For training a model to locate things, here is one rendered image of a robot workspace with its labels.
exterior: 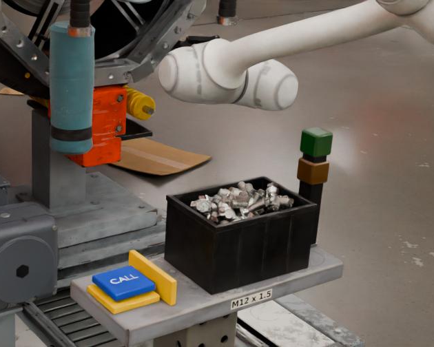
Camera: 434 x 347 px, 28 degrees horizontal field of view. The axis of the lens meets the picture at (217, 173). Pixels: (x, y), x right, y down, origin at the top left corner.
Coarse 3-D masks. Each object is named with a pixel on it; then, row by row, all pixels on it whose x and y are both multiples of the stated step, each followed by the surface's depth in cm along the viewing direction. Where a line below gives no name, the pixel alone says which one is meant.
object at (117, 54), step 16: (48, 0) 187; (64, 0) 188; (112, 0) 196; (160, 0) 203; (48, 16) 189; (96, 16) 216; (112, 16) 212; (128, 16) 200; (144, 16) 204; (160, 16) 202; (32, 32) 187; (48, 32) 189; (96, 32) 210; (112, 32) 207; (128, 32) 204; (144, 32) 201; (48, 48) 203; (96, 48) 202; (112, 48) 200; (128, 48) 200
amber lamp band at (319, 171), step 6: (300, 162) 145; (306, 162) 144; (312, 162) 144; (318, 162) 144; (324, 162) 144; (300, 168) 145; (306, 168) 144; (312, 168) 143; (318, 168) 144; (324, 168) 145; (300, 174) 146; (306, 174) 145; (312, 174) 144; (318, 174) 144; (324, 174) 145; (300, 180) 146; (306, 180) 145; (312, 180) 144; (318, 180) 145; (324, 180) 146
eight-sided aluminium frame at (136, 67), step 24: (0, 0) 168; (192, 0) 196; (0, 24) 170; (168, 24) 196; (24, 48) 175; (144, 48) 198; (168, 48) 196; (48, 72) 181; (96, 72) 187; (120, 72) 191; (144, 72) 194
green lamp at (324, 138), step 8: (312, 128) 145; (320, 128) 145; (304, 136) 143; (312, 136) 142; (320, 136) 142; (328, 136) 143; (304, 144) 144; (312, 144) 142; (320, 144) 142; (328, 144) 143; (304, 152) 144; (312, 152) 142; (320, 152) 143; (328, 152) 144
